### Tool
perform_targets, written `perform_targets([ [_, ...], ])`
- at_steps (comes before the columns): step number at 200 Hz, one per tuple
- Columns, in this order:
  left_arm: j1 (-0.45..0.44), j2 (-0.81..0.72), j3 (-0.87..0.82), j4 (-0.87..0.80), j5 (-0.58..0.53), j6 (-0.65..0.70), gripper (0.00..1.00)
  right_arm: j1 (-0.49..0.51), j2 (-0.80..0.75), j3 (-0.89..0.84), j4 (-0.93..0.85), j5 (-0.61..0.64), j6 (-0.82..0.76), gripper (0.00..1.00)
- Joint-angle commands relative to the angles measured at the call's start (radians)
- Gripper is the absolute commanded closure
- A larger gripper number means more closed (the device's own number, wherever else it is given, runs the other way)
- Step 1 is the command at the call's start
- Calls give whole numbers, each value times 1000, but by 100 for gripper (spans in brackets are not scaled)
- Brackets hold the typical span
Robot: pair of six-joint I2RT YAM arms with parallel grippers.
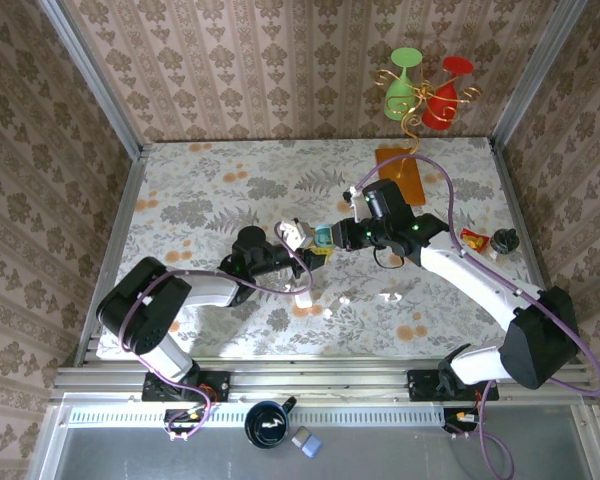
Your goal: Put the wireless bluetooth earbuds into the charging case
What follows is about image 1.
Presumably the black mug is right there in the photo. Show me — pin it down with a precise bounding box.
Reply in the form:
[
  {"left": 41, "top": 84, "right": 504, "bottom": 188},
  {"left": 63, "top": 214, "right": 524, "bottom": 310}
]
[{"left": 243, "top": 396, "right": 298, "bottom": 451}]

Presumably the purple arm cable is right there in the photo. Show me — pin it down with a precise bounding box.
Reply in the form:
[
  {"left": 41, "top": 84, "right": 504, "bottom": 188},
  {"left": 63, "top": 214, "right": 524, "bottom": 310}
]
[
  {"left": 357, "top": 153, "right": 600, "bottom": 480},
  {"left": 118, "top": 222, "right": 314, "bottom": 442}
]

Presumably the aluminium frame post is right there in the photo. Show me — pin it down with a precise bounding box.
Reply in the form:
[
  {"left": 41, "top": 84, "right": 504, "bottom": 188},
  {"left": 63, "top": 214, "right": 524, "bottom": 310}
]
[
  {"left": 488, "top": 0, "right": 590, "bottom": 147},
  {"left": 37, "top": 0, "right": 147, "bottom": 159}
]

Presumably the slotted metal cable duct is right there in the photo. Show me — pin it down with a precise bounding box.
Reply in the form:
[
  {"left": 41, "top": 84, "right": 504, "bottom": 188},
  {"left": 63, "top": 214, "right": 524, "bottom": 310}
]
[{"left": 62, "top": 405, "right": 454, "bottom": 427}]

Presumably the red plastic wine glass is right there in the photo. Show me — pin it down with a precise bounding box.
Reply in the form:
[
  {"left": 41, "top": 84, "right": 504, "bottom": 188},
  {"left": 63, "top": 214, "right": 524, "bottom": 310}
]
[{"left": 421, "top": 55, "right": 475, "bottom": 132}]

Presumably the red snack packet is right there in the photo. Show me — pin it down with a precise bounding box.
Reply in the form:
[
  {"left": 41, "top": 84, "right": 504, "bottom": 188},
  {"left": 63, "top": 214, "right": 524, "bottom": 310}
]
[{"left": 459, "top": 227, "right": 490, "bottom": 253}]

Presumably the aluminium side rail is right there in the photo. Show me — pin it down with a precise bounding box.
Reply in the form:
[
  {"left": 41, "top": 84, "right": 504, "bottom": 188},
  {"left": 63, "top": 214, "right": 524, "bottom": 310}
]
[
  {"left": 72, "top": 144, "right": 149, "bottom": 366},
  {"left": 488, "top": 137, "right": 600, "bottom": 401}
]

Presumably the black connector block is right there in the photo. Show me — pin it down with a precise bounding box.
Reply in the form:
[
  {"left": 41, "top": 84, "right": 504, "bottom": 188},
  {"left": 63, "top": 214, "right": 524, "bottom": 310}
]
[
  {"left": 163, "top": 407, "right": 214, "bottom": 435},
  {"left": 442, "top": 407, "right": 481, "bottom": 434}
]

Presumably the aluminium base rail beam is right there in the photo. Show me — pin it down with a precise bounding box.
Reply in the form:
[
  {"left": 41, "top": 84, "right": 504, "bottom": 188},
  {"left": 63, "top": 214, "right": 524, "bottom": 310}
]
[{"left": 49, "top": 355, "right": 599, "bottom": 404}]

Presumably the small bottle black cap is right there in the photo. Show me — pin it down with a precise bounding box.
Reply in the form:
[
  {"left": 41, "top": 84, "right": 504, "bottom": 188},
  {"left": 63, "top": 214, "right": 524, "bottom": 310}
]
[{"left": 482, "top": 228, "right": 520, "bottom": 264}]

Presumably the green plastic wine glass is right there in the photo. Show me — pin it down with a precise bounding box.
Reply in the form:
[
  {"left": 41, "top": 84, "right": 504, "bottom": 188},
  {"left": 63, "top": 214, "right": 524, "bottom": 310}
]
[{"left": 383, "top": 47, "right": 424, "bottom": 121}]

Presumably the gold wire stand orange base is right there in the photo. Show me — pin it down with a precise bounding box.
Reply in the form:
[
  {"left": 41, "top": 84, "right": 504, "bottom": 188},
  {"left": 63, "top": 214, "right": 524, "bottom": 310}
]
[{"left": 371, "top": 67, "right": 483, "bottom": 206}]

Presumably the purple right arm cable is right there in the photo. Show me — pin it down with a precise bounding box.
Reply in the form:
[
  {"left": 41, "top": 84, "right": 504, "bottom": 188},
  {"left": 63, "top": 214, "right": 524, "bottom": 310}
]
[{"left": 357, "top": 153, "right": 600, "bottom": 480}]

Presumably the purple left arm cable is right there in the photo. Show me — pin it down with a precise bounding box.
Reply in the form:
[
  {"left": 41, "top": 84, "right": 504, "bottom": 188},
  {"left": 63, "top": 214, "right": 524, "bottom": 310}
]
[{"left": 118, "top": 222, "right": 314, "bottom": 442}]

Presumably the grey blue small box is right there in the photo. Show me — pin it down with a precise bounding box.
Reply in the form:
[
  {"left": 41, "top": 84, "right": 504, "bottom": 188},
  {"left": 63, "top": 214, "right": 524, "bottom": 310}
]
[{"left": 290, "top": 425, "right": 324, "bottom": 460}]

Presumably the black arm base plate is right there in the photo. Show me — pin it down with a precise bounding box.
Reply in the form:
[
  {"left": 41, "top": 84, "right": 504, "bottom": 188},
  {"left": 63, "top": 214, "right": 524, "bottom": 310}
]
[
  {"left": 140, "top": 370, "right": 231, "bottom": 404},
  {"left": 406, "top": 368, "right": 500, "bottom": 404}
]

